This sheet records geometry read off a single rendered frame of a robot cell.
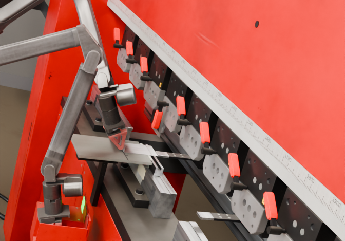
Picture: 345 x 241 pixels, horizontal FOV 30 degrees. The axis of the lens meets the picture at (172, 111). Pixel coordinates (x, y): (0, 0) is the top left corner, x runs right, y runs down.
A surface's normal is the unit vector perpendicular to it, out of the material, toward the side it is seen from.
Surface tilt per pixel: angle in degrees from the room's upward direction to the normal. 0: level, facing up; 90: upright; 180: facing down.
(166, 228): 0
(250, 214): 90
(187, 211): 0
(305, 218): 90
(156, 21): 90
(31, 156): 90
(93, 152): 0
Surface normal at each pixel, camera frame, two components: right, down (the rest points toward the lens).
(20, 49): 0.08, 0.15
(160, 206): 0.32, 0.37
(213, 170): -0.91, -0.13
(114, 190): 0.25, -0.92
